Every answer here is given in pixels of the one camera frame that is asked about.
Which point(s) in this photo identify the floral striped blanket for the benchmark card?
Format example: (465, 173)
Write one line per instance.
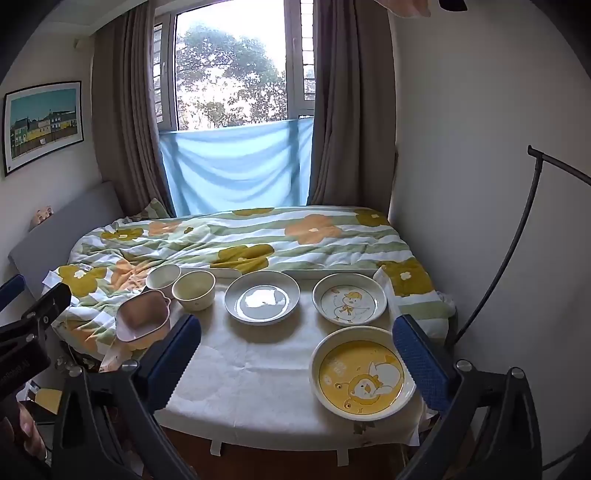
(207, 240)

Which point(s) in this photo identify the cream bowl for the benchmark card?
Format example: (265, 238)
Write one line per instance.
(194, 288)

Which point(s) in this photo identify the small plush toy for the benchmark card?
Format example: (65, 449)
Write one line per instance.
(42, 217)

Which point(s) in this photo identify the white floral tablecloth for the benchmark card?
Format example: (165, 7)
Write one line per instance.
(258, 360)

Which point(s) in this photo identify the black curved stand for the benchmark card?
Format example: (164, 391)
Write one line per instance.
(537, 175)

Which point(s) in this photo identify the person's left hand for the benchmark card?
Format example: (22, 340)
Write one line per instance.
(27, 429)

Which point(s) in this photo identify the floral pillow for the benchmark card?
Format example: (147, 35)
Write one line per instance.
(152, 210)

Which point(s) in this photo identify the white duck print plate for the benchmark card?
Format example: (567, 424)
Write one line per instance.
(349, 300)

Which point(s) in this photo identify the framed wall poster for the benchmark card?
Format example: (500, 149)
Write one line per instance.
(42, 124)

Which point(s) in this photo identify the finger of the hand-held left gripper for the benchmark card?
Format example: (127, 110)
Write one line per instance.
(48, 300)
(9, 290)

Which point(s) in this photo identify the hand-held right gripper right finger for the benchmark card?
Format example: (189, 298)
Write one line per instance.
(418, 360)

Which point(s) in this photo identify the white bowl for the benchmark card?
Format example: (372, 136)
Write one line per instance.
(162, 275)

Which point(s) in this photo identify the grey headboard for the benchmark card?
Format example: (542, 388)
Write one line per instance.
(69, 217)

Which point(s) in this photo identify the grey plate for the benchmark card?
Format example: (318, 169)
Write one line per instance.
(262, 297)

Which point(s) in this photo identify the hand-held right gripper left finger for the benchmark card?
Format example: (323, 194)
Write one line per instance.
(178, 355)

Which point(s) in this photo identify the yellow duck print plate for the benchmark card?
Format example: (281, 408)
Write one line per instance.
(360, 374)

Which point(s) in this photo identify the window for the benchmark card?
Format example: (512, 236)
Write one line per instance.
(231, 69)

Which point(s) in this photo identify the light blue cloth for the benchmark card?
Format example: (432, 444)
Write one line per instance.
(231, 170)

